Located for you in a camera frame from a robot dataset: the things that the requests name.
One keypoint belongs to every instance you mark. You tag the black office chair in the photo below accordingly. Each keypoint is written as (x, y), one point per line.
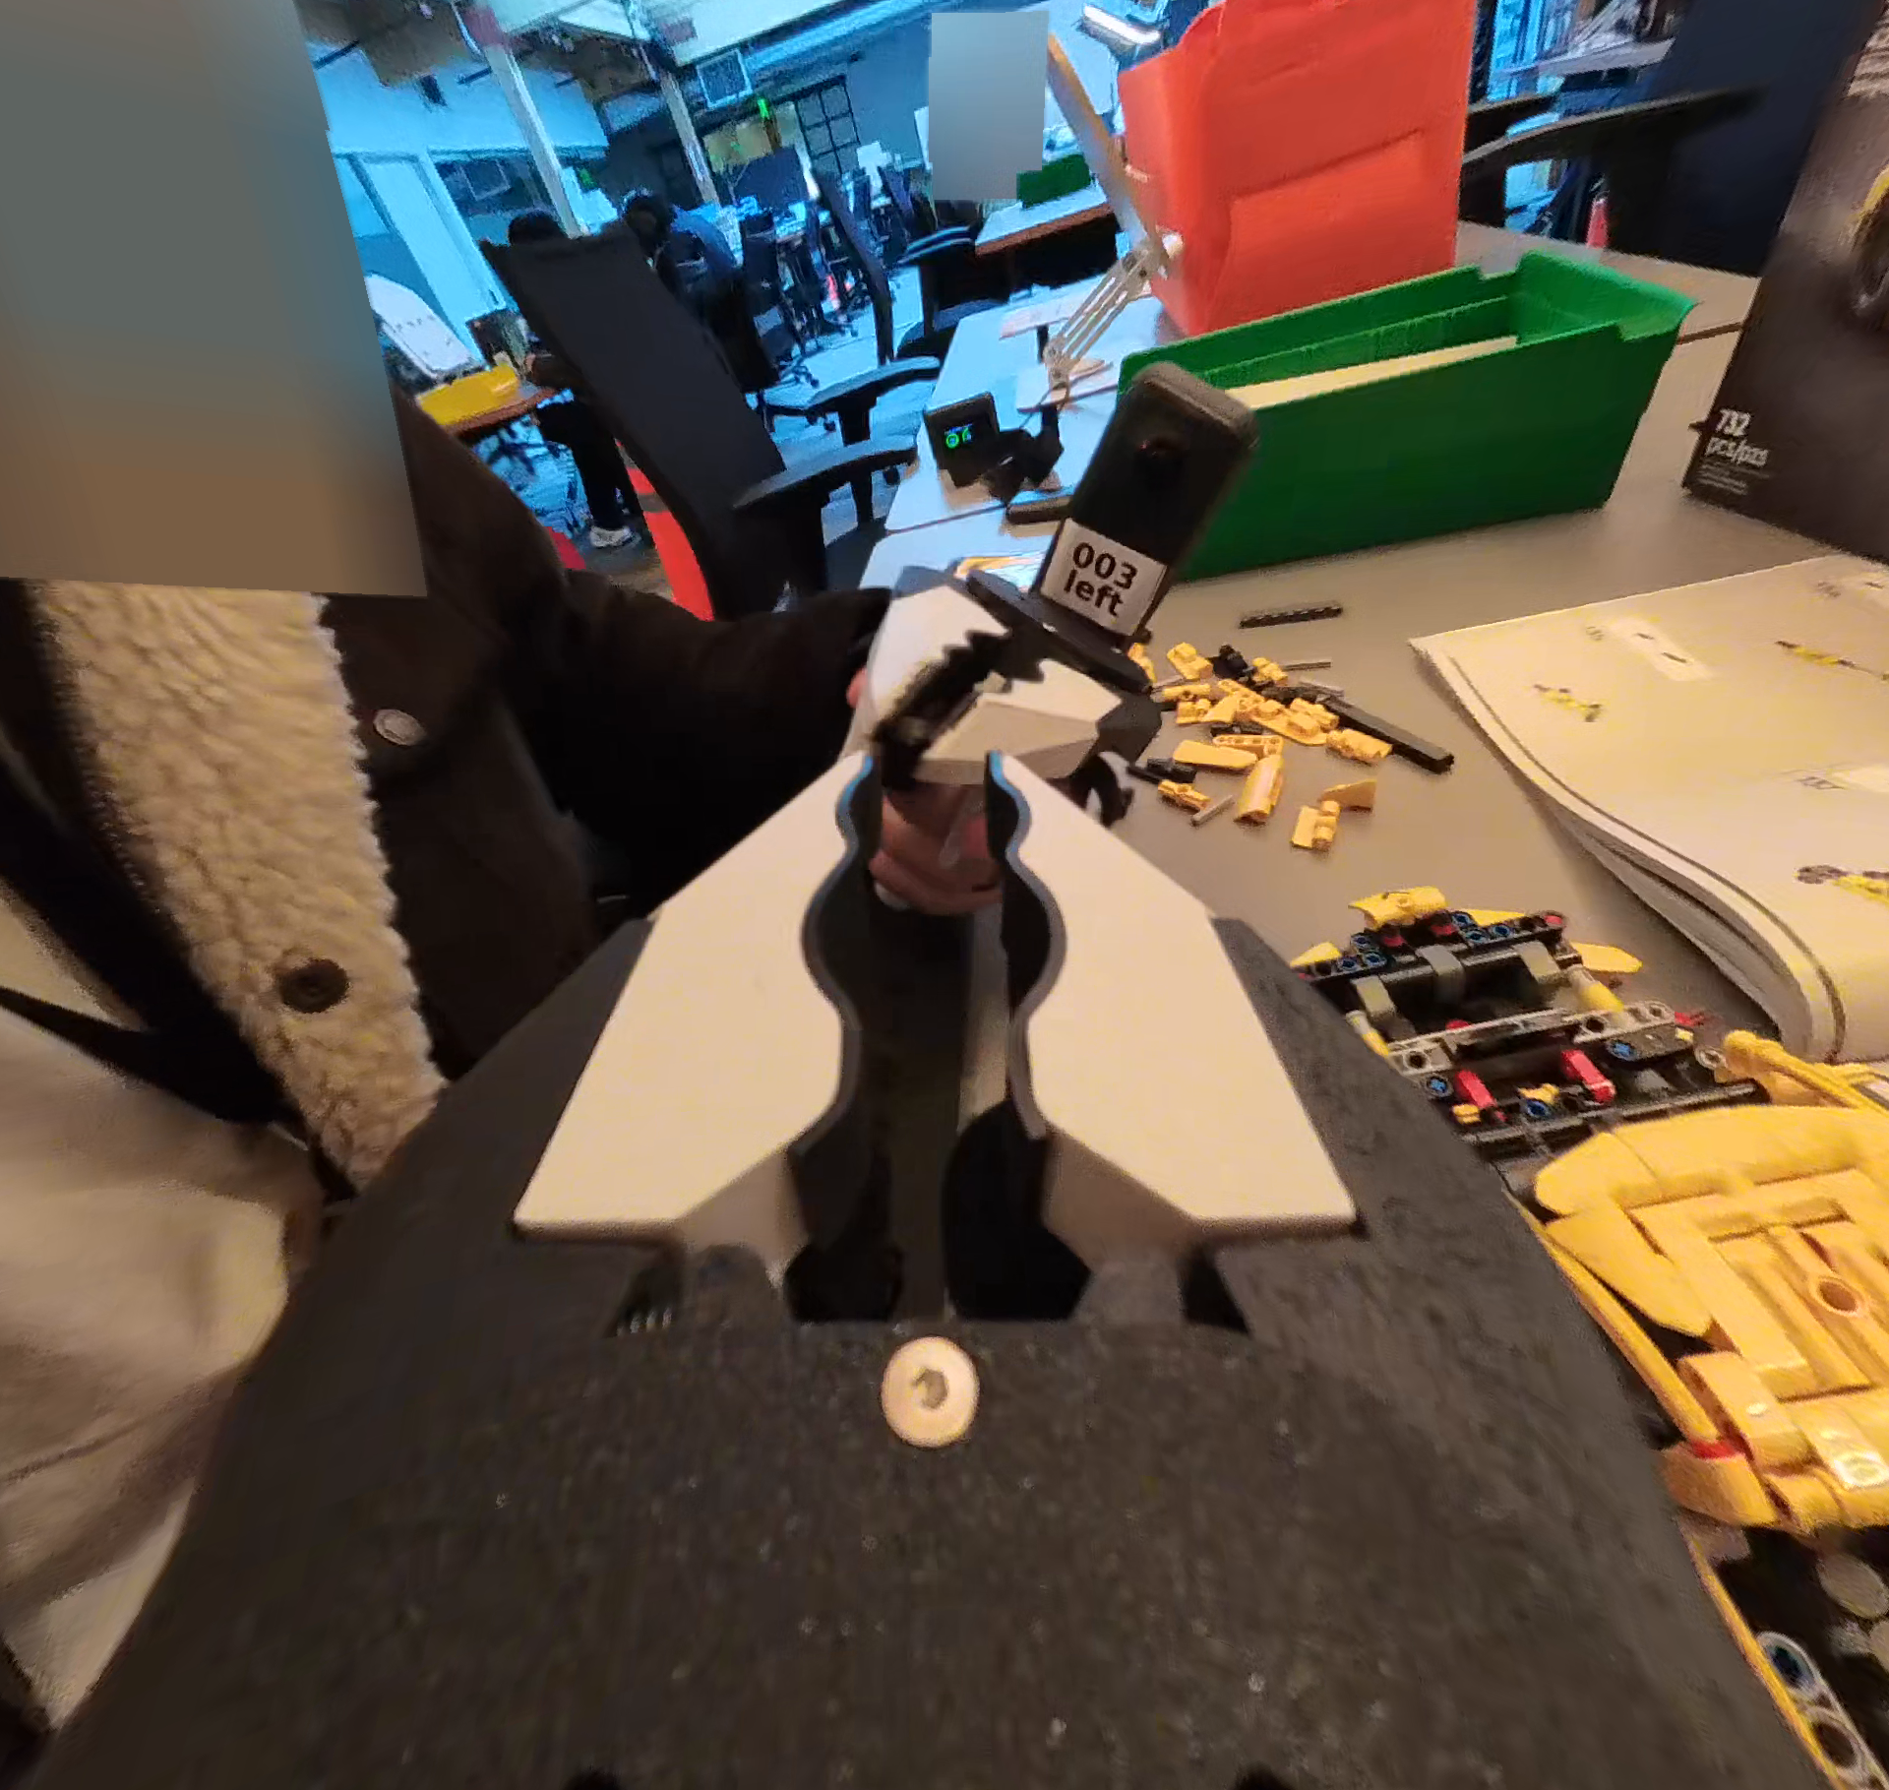
(650, 403)

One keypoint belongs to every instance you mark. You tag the open instruction booklet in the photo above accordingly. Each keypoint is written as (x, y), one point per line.
(1712, 757)

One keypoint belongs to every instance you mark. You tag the small black perforated beam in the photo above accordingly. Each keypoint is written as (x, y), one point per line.
(1292, 616)

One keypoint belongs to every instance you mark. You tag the toy car set box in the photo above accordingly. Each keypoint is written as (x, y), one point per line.
(1807, 344)

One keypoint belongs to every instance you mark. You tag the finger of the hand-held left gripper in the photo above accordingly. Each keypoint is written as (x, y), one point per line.
(939, 626)
(1068, 713)

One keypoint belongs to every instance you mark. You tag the dark sherpa-lined jacket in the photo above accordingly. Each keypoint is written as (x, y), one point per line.
(177, 786)

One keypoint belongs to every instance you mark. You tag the green plastic bin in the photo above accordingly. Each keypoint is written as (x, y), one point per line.
(1417, 419)

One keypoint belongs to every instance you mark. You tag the person's left hand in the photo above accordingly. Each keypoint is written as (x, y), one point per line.
(945, 853)

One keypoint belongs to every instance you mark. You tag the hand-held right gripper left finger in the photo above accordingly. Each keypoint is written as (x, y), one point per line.
(680, 1111)

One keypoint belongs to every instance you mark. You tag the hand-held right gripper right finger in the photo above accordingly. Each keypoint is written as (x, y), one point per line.
(1183, 1084)

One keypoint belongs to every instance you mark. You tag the pile of yellow brick pieces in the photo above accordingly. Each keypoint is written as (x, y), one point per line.
(1255, 742)

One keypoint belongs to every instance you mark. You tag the grey desk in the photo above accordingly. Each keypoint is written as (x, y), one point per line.
(1535, 557)

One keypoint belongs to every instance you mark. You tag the long black brick beam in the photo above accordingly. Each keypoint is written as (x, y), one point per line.
(1360, 713)

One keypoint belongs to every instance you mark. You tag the orange plastic carry case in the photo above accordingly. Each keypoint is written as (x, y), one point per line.
(1300, 139)

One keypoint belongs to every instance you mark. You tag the small black device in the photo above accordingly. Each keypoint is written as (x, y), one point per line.
(991, 447)

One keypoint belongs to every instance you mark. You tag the yellow toy brick car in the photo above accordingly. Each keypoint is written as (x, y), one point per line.
(1712, 1229)

